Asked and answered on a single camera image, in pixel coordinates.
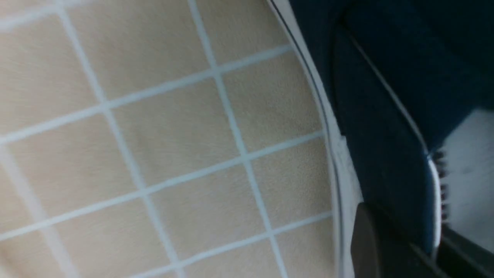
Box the navy canvas shoe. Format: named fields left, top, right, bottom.
left=268, top=0, right=493, bottom=278

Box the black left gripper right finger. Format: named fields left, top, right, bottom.
left=436, top=226, right=494, bottom=278

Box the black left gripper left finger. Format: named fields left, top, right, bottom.
left=350, top=203, right=448, bottom=278

